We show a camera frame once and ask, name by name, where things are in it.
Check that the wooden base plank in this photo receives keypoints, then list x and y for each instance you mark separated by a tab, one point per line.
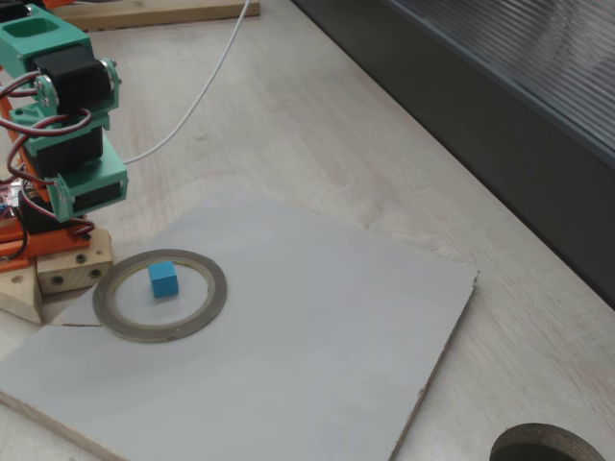
72	269

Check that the white-faced wooden board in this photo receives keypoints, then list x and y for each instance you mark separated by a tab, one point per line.
288	360

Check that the thin wooden plank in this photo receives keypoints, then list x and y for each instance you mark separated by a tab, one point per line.
168	12

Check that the frosted glass desk partition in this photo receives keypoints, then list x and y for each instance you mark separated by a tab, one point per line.
528	96

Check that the red circuit board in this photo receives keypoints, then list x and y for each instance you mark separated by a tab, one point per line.
5	201

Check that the light wooden wedge block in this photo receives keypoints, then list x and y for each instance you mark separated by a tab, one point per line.
19	288

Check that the blue cube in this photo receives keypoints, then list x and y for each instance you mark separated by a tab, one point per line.
164	281

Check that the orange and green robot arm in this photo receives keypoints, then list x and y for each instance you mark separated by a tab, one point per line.
48	43

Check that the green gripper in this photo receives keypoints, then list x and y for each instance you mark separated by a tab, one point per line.
97	193

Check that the orange circuit board mount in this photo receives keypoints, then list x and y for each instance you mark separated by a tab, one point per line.
9	235

